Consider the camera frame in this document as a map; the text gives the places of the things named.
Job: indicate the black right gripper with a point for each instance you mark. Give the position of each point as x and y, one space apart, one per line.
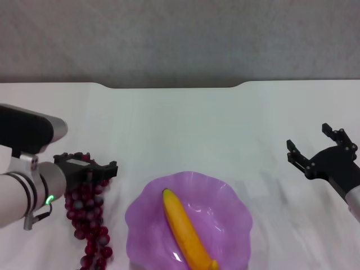
332 166

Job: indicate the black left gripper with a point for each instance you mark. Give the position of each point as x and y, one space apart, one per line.
76 174

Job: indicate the dark red grape bunch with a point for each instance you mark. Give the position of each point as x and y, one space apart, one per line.
84 213

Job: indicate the yellow banana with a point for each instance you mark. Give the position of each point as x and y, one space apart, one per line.
182 225

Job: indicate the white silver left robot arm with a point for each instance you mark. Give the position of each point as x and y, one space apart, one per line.
22 194

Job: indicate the purple wavy plastic plate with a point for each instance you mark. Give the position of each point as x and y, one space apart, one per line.
146 213

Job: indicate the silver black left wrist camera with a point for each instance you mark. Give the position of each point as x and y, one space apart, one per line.
25 128

